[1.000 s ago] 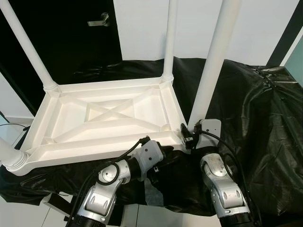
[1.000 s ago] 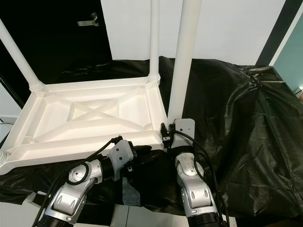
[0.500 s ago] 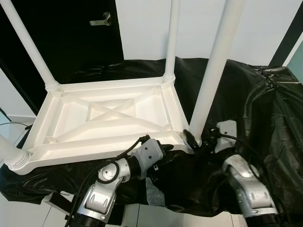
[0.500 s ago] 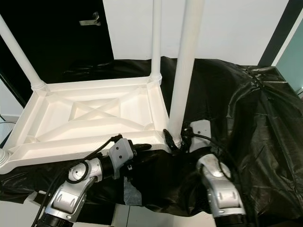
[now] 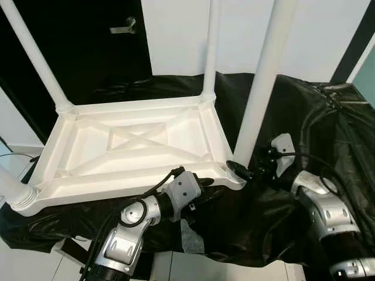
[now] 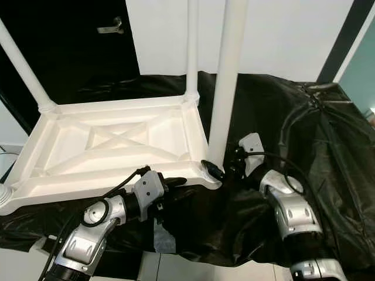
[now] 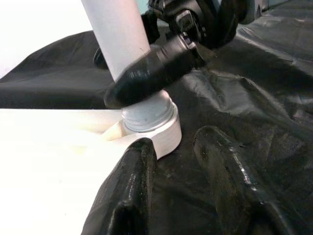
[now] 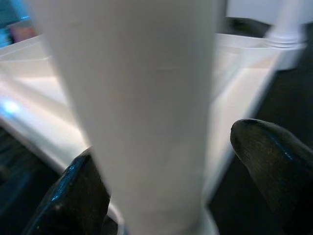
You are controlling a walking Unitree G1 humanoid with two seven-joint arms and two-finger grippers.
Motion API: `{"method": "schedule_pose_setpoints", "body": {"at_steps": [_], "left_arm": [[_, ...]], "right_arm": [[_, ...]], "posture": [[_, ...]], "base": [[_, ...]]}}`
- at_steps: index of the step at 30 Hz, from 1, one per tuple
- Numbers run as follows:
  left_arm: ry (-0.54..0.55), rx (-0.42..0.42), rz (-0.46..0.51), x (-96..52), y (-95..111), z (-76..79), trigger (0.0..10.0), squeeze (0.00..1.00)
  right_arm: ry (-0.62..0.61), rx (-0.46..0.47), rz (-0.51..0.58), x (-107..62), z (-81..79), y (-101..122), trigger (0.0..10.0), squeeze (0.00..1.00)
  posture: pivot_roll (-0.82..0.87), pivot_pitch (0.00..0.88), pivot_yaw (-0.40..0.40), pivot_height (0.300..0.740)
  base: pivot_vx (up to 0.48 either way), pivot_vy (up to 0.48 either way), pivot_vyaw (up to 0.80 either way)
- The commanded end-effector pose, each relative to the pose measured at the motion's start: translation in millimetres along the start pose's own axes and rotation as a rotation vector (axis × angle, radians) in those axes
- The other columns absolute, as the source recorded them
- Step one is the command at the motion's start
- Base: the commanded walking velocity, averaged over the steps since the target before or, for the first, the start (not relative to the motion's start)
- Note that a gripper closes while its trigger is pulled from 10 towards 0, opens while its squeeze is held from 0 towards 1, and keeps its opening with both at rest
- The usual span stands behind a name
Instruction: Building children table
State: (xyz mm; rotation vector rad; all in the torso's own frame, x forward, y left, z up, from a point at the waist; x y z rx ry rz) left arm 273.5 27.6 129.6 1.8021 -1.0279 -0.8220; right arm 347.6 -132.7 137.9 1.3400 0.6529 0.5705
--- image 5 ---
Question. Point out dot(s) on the teal glass panel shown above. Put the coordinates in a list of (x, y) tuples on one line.
[(368, 76)]

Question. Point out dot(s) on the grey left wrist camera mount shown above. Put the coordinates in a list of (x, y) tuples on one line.
[(186, 187)]

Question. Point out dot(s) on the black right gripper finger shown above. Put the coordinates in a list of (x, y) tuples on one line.
[(240, 170)]

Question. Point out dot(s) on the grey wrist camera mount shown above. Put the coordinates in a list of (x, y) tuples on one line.
[(285, 146), (186, 187)]

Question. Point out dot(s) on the black plastic cover sheet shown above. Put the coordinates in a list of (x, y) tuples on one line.
[(334, 129)]

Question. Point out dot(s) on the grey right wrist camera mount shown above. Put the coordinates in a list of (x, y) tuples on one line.
[(285, 146)]

